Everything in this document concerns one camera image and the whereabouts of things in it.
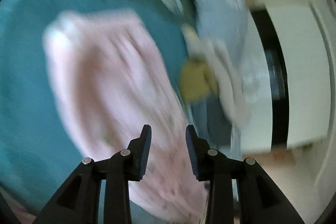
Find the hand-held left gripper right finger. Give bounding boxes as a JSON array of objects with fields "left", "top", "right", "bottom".
[{"left": 185, "top": 124, "right": 300, "bottom": 224}]

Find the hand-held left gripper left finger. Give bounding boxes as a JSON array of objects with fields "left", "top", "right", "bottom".
[{"left": 33, "top": 124, "right": 153, "bottom": 224}]

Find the pink fleece garment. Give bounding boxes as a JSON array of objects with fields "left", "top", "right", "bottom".
[{"left": 43, "top": 9, "right": 212, "bottom": 224}]

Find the grey garment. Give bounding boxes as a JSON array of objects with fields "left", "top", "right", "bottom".
[{"left": 188, "top": 98, "right": 242, "bottom": 152}]

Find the mustard yellow knitted garment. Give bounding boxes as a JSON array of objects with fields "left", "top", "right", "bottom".
[{"left": 180, "top": 58, "right": 219, "bottom": 104}]

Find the beige fleece garment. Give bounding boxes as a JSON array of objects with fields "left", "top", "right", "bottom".
[{"left": 182, "top": 25, "right": 253, "bottom": 128}]

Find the white glossy wardrobe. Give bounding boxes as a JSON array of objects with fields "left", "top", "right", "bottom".
[{"left": 240, "top": 0, "right": 336, "bottom": 159}]

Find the teal floral plush blanket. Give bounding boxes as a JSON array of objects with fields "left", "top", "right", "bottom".
[{"left": 0, "top": 0, "right": 200, "bottom": 214}]

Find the grey-blue daisy print quilt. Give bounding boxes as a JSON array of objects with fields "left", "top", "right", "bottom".
[{"left": 193, "top": 0, "right": 249, "bottom": 59}]

